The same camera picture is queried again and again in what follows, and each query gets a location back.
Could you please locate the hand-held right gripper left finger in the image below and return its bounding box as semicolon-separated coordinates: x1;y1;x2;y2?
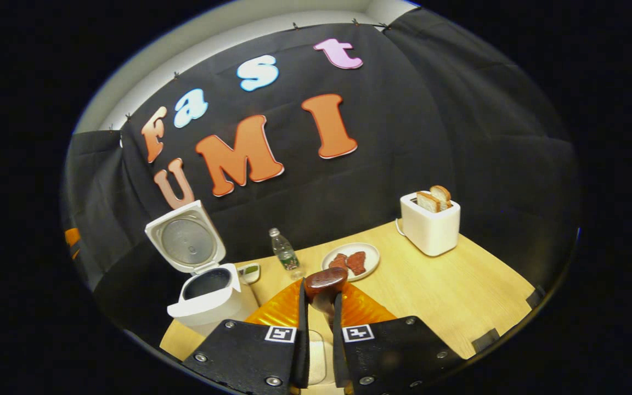
180;278;311;395

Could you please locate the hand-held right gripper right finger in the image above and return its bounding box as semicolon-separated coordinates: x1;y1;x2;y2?
331;280;466;395

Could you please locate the cream chopstick holder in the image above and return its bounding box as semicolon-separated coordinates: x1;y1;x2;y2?
308;329;328;386

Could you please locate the brown wooden spoon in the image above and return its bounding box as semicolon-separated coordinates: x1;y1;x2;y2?
303;267;349;330

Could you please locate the white rice cooker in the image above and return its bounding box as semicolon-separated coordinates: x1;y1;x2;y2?
145;199;259;336

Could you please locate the small white bowl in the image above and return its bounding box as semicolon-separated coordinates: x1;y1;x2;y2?
238;262;262;285

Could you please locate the clear plastic water bottle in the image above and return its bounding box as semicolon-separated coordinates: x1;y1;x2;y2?
269;228;304;280

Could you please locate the white round plate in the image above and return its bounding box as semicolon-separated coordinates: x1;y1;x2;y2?
321;242;381;282

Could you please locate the toasted bread slice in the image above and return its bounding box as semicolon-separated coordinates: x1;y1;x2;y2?
430;185;453;210
416;191;442;213

